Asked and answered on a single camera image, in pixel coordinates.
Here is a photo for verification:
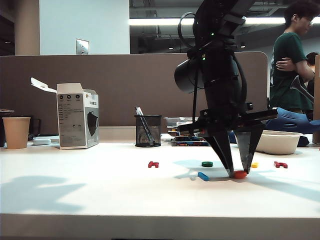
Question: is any grey face mask box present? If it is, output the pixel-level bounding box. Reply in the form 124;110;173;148
30;76;100;150

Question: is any blue bag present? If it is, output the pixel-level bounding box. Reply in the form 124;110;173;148
265;107;320;135

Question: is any ceiling light strip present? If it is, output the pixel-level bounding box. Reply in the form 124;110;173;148
128;17;320;26

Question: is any brown desk partition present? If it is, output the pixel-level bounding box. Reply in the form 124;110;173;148
0;51;269;135

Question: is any clear plastic tray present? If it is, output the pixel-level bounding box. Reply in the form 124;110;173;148
163;116;201;129

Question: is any beige pulp tray bowl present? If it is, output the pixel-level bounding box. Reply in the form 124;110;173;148
254;129;304;155

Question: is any person in white shirt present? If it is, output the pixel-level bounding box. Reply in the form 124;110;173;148
306;51;320;99

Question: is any black mesh pen holder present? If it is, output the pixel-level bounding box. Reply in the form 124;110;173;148
134;114;163;148

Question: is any small white case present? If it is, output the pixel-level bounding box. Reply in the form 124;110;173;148
31;137;52;146

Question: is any grey metal lever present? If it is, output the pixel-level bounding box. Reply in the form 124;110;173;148
290;74;315;104

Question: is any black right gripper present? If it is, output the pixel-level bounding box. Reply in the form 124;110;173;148
177;84;279;178

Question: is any pen with white cap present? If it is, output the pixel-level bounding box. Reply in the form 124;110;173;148
134;106;155;146

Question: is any brown paper cup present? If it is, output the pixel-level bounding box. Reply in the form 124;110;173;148
1;116;31;150

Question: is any metal wall plate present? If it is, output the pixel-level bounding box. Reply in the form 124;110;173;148
75;38;90;55

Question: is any brown wooden box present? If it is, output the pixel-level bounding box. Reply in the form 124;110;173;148
312;53;320;145

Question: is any person in green shirt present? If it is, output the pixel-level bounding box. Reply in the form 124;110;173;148
269;0;320;114

